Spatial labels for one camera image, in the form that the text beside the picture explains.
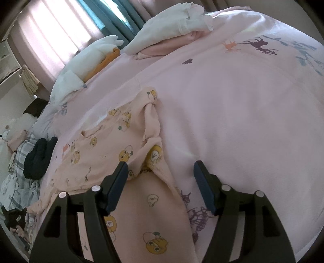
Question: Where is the white and orange pillow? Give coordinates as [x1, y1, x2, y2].
[75, 35, 124, 81]

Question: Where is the beige striped cloth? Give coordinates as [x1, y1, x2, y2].
[21, 64, 43, 98]

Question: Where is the light grey quilt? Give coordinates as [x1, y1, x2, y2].
[32, 101, 67, 142]

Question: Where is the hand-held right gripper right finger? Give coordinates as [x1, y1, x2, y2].
[194, 160, 296, 263]

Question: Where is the black stand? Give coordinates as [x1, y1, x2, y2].
[0, 206, 27, 232]

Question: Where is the pink cartoon print garment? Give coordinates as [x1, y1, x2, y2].
[27, 88, 200, 263]

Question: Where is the plain pink folded garment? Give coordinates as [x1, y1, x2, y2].
[134, 30, 200, 60]

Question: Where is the dark navy cloth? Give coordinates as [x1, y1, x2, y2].
[23, 137, 58, 180]

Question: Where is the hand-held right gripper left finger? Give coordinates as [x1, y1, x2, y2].
[28, 161, 129, 263]

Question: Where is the teal curtain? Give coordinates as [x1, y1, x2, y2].
[77, 0, 145, 43]

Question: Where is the white folded garment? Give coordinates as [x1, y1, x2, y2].
[124, 1, 214, 56]

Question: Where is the pink curtain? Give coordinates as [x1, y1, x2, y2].
[15, 0, 107, 86]
[138, 0, 228, 14]

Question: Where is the pink animal print bedsheet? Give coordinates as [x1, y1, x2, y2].
[25, 7, 324, 263]

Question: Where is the orange cushion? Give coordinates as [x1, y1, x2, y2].
[85, 48, 120, 82]

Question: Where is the white shelf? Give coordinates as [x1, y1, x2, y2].
[0, 38, 23, 84]

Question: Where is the plaid blanket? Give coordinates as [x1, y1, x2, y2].
[0, 134, 55, 228]

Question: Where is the dark brown cushion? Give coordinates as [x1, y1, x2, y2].
[23, 99, 49, 117]

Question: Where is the white cloth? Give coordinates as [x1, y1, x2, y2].
[49, 68, 86, 102]

